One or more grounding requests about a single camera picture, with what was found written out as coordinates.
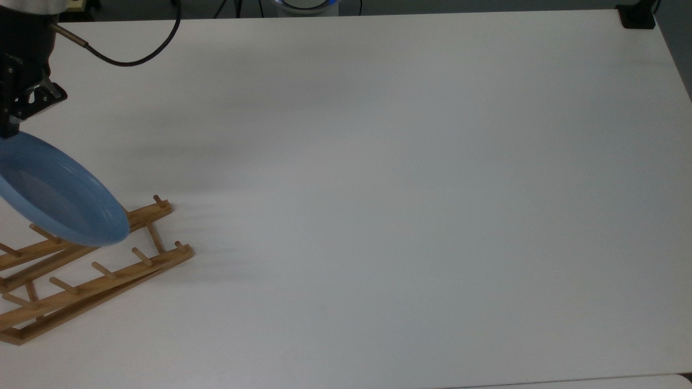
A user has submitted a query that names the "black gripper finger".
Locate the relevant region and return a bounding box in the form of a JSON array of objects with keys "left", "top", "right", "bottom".
[
  {"left": 0, "top": 102, "right": 23, "bottom": 140},
  {"left": 10, "top": 77, "right": 69, "bottom": 122}
]

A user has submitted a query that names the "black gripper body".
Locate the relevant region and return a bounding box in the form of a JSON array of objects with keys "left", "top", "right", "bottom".
[{"left": 0, "top": 11, "right": 58, "bottom": 106}]

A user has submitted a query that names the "blue round plate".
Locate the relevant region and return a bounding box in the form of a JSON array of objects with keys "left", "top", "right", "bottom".
[{"left": 0, "top": 131, "right": 131, "bottom": 248}]

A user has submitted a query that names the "wooden plate rack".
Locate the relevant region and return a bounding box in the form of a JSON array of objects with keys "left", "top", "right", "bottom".
[{"left": 0, "top": 194, "right": 195, "bottom": 346}]

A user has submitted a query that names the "white round base blue light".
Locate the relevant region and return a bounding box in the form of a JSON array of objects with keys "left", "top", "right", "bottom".
[{"left": 272, "top": 0, "right": 342, "bottom": 17}]

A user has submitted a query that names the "black stand base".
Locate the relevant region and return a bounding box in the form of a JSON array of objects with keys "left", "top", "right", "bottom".
[{"left": 616, "top": 0, "right": 658, "bottom": 30}]

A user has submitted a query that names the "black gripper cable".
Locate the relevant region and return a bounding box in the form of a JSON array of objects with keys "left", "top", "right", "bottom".
[{"left": 51, "top": 0, "right": 183, "bottom": 69}]

